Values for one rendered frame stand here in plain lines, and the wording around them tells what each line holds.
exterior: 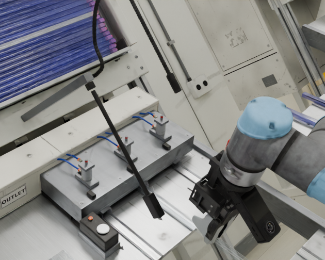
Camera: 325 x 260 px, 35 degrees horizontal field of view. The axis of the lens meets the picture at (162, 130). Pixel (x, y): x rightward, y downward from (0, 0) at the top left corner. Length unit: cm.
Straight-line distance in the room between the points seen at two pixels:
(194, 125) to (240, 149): 253
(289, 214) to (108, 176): 40
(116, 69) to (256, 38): 85
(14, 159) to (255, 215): 51
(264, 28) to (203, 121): 152
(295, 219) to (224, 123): 239
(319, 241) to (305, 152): 36
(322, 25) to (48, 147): 117
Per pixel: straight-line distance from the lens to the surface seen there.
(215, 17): 210
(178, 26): 350
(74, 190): 105
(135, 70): 131
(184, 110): 331
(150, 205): 90
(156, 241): 104
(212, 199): 92
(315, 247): 110
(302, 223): 116
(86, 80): 87
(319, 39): 187
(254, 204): 92
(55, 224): 107
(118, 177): 107
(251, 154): 81
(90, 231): 100
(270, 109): 79
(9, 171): 108
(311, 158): 79
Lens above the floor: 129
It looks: 5 degrees down
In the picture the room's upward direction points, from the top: 27 degrees counter-clockwise
